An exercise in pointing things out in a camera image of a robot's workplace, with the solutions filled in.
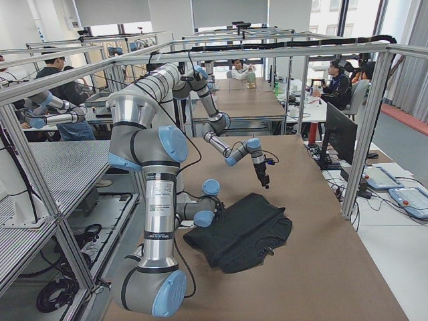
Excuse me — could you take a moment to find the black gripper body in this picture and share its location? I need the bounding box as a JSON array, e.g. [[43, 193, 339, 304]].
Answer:
[[252, 156, 270, 186]]

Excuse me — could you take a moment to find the black graphic t-shirt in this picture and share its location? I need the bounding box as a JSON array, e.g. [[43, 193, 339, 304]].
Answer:
[[183, 193, 292, 274]]

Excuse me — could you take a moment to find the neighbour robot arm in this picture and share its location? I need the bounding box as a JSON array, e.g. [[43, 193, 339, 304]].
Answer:
[[23, 90, 87, 129]]

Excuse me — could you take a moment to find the black computer monitor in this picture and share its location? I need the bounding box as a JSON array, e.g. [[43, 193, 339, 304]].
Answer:
[[318, 102, 357, 170]]

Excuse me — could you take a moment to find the person in dark tracksuit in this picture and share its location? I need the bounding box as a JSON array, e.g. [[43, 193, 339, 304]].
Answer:
[[313, 60, 352, 110]]

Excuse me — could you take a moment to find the grey teach pendant far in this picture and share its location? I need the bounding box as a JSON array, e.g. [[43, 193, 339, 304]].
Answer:
[[362, 167, 404, 191]]

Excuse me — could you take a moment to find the grey teach pendant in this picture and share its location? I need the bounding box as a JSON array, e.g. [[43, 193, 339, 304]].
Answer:
[[389, 187, 427, 219], [362, 167, 404, 191]]

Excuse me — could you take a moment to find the grey teach pendant near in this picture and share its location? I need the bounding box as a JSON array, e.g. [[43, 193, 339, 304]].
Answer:
[[389, 187, 427, 219]]

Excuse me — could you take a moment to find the person in dark jacket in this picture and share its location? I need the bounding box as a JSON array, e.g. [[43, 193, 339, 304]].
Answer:
[[35, 57, 95, 141]]

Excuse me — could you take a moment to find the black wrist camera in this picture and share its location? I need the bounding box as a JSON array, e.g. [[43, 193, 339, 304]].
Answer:
[[264, 157, 279, 166]]

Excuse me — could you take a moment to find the aluminium cell frame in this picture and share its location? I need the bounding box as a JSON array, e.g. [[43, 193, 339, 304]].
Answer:
[[1, 34, 394, 294]]

